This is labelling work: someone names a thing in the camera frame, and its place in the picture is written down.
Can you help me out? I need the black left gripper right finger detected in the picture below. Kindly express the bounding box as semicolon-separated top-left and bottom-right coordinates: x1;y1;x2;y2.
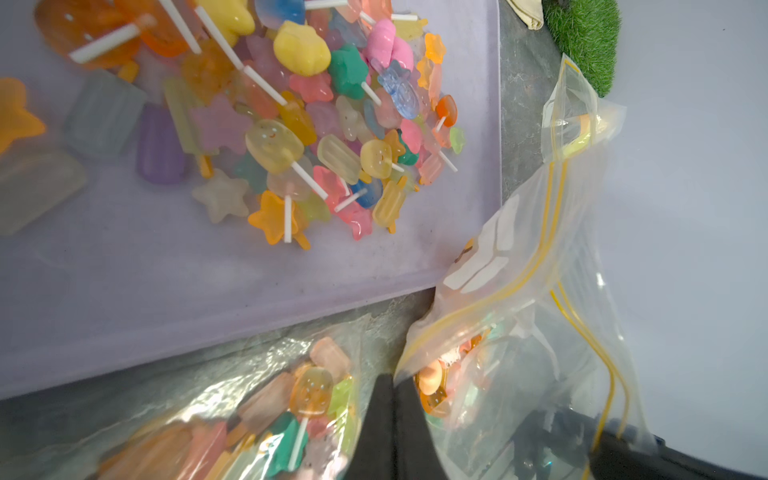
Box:
394;380;448;480

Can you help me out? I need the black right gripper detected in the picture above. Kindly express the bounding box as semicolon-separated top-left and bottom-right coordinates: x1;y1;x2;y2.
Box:
512;409;754;479

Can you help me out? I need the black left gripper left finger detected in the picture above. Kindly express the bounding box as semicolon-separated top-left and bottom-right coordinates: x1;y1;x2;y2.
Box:
344;374;396;480

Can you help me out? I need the ziploc bag of candies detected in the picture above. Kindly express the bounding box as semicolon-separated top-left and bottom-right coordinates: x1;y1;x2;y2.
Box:
93;325;362;479
395;58;658;479

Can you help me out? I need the pile of loose candies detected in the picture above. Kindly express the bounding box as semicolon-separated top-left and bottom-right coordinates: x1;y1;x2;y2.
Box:
1;1;466;249

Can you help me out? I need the lilac plastic tray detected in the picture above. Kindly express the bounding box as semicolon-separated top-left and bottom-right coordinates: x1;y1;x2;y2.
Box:
1;1;501;398

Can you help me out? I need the green artificial grass mat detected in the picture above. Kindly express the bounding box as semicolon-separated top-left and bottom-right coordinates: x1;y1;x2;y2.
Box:
543;0;621;97

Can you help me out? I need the beige work glove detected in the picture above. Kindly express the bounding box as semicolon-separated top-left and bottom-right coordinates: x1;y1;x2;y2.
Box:
507;0;544;31

